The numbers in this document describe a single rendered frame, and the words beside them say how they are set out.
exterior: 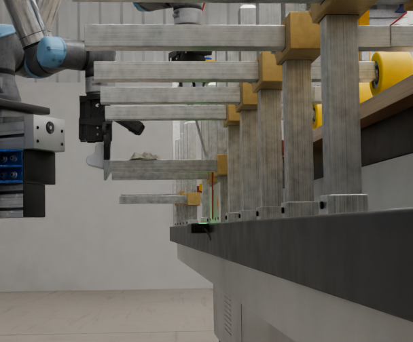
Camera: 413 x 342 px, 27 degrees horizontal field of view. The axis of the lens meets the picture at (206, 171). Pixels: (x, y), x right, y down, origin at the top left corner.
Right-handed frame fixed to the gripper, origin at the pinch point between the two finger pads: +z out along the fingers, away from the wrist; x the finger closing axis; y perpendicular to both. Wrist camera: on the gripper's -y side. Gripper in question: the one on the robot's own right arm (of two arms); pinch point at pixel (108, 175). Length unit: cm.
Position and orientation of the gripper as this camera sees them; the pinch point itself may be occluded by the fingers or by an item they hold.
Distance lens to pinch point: 214.1
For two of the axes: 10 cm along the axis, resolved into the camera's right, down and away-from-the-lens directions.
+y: -10.0, 0.0, -0.8
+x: 0.8, -0.7, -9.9
